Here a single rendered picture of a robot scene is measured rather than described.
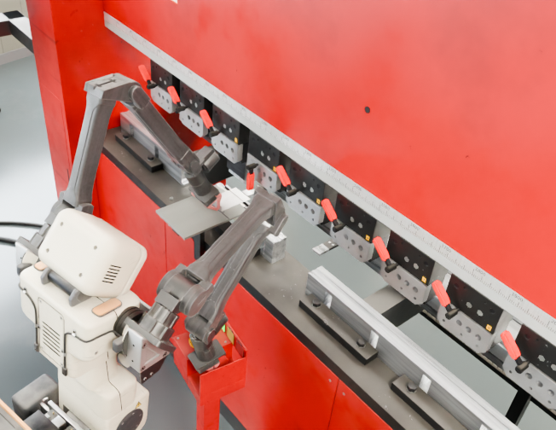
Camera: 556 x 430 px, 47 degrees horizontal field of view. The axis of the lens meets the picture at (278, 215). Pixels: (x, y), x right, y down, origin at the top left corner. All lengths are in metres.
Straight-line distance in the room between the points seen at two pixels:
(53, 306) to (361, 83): 0.92
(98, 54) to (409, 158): 1.59
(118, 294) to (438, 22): 0.96
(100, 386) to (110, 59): 1.46
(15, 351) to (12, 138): 1.89
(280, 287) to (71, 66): 1.25
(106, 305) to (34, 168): 2.82
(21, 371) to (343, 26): 2.15
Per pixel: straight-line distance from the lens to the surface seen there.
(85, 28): 2.72
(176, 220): 2.19
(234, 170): 2.23
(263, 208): 1.71
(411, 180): 1.58
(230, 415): 2.80
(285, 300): 2.10
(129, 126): 2.83
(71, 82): 2.78
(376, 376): 1.95
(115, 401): 1.86
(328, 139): 1.75
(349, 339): 1.98
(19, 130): 4.77
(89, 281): 1.53
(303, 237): 3.73
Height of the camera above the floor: 2.36
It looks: 38 degrees down
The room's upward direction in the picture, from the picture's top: 6 degrees clockwise
